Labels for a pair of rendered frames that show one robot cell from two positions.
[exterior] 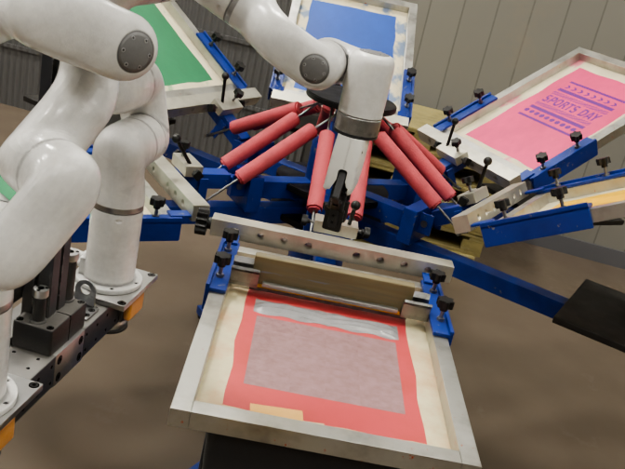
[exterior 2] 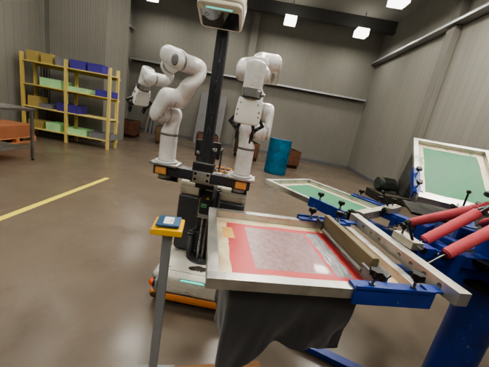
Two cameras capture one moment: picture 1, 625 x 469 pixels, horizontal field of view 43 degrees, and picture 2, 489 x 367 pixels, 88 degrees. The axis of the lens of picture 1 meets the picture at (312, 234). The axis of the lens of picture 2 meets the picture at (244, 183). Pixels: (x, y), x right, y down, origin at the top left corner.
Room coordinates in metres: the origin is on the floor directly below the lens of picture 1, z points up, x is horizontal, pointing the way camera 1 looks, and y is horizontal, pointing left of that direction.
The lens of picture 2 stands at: (1.23, -1.06, 1.47)
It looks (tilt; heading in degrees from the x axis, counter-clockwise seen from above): 15 degrees down; 83
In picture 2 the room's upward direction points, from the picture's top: 10 degrees clockwise
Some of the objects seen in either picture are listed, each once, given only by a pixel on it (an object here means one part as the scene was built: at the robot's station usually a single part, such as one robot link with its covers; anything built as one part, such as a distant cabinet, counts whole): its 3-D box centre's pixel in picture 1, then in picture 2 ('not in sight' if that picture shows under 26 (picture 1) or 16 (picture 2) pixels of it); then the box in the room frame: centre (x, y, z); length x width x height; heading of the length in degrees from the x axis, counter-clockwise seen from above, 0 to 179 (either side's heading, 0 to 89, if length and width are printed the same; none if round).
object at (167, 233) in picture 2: not in sight; (158, 312); (1.05, 0.00, 0.48); 0.22 x 0.22 x 0.96; 3
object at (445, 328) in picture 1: (433, 314); (390, 293); (1.88, -0.35, 0.98); 0.30 x 0.05 x 0.07; 3
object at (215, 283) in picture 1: (221, 272); (323, 224); (1.85, 0.20, 0.98); 0.30 x 0.05 x 0.07; 3
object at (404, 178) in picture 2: not in sight; (396, 172); (5.75, 5.03, 0.76); 0.91 x 0.90 x 1.53; 172
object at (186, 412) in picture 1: (327, 341); (298, 246); (1.63, -0.09, 0.97); 0.79 x 0.58 x 0.04; 3
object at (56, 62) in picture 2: not in sight; (72, 101); (-2.74, 6.12, 1.04); 2.26 x 0.61 x 2.09; 172
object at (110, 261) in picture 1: (106, 241); (243, 162); (1.37, 0.38, 1.21); 0.16 x 0.13 x 0.15; 82
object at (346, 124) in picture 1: (358, 121); (253, 93); (1.32, -0.03, 1.55); 0.09 x 0.07 x 0.03; 172
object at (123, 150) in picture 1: (125, 163); (249, 135); (1.38, 0.36, 1.37); 0.13 x 0.10 x 0.16; 172
